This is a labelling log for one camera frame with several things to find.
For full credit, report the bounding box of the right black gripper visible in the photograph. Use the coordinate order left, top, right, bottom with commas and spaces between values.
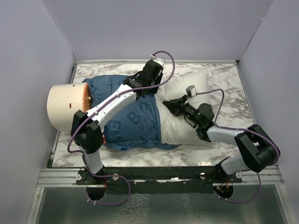
163, 96, 202, 127

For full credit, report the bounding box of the white pillow with red logo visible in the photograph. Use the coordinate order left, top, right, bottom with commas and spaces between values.
155, 70, 209, 146

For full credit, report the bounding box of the blue lettered pillowcase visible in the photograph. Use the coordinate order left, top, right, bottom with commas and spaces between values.
83, 75, 179, 151

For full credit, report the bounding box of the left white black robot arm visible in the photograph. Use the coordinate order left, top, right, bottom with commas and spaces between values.
71, 58, 164, 184

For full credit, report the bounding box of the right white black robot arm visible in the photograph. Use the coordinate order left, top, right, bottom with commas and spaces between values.
163, 95, 280, 182

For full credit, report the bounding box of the cream cylinder with orange lid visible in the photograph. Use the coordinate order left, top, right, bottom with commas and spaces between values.
47, 82, 92, 132

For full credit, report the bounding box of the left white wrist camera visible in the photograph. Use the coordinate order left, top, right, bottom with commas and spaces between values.
150, 55, 165, 67

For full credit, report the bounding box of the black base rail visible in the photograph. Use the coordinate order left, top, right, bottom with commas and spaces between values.
76, 166, 242, 195

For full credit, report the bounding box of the aluminium frame rail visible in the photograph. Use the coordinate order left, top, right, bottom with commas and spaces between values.
37, 167, 85, 188

